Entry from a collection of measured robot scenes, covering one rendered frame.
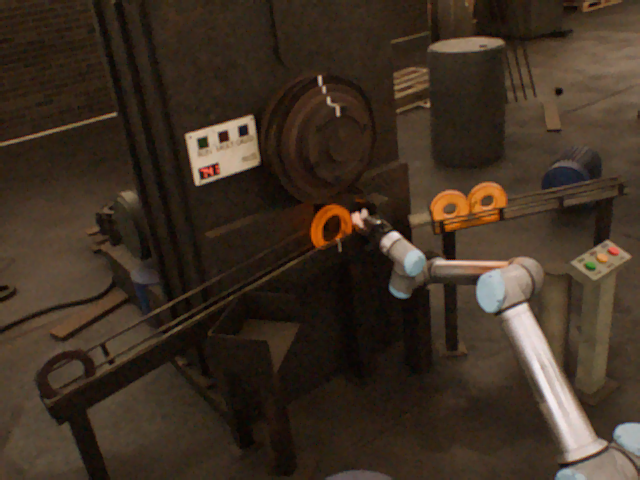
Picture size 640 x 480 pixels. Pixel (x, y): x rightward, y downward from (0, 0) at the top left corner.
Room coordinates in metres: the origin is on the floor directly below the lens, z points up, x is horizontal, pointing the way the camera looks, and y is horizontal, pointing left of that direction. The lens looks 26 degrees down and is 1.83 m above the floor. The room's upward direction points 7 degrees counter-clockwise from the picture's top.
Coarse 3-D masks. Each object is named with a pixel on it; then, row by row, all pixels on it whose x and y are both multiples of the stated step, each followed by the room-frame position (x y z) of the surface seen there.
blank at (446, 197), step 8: (448, 192) 2.44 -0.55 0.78; (456, 192) 2.44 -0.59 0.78; (440, 200) 2.43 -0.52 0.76; (448, 200) 2.43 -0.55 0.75; (456, 200) 2.42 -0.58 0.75; (464, 200) 2.42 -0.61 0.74; (432, 208) 2.43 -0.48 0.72; (440, 208) 2.43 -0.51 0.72; (464, 208) 2.42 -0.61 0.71; (440, 216) 2.43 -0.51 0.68; (448, 216) 2.44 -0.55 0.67; (456, 224) 2.42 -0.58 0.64
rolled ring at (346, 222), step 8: (328, 208) 2.29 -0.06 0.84; (336, 208) 2.30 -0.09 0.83; (320, 216) 2.26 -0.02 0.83; (328, 216) 2.28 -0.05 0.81; (344, 216) 2.32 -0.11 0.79; (312, 224) 2.27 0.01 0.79; (320, 224) 2.25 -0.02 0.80; (344, 224) 2.33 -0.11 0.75; (312, 232) 2.25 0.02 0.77; (320, 232) 2.25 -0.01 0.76; (344, 232) 2.32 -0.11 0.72; (320, 240) 2.25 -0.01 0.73
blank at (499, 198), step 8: (480, 184) 2.45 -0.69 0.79; (488, 184) 2.43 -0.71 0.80; (496, 184) 2.45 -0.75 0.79; (472, 192) 2.43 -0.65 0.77; (480, 192) 2.42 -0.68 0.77; (488, 192) 2.42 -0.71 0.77; (496, 192) 2.42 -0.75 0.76; (472, 200) 2.42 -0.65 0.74; (480, 200) 2.42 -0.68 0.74; (496, 200) 2.42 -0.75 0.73; (504, 200) 2.42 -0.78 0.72; (472, 208) 2.42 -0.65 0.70; (480, 208) 2.42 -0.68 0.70; (488, 208) 2.43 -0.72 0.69; (496, 216) 2.42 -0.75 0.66
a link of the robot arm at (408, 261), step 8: (400, 240) 2.16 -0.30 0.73; (392, 248) 2.14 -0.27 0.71; (400, 248) 2.13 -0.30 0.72; (408, 248) 2.12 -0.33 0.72; (392, 256) 2.13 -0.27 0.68; (400, 256) 2.11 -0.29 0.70; (408, 256) 2.09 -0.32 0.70; (416, 256) 2.08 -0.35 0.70; (424, 256) 2.11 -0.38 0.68; (400, 264) 2.10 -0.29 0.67; (408, 264) 2.07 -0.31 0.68; (416, 264) 2.08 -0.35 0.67; (424, 264) 2.11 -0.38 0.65; (400, 272) 2.10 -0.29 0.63; (408, 272) 2.07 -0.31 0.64; (416, 272) 2.09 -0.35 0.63
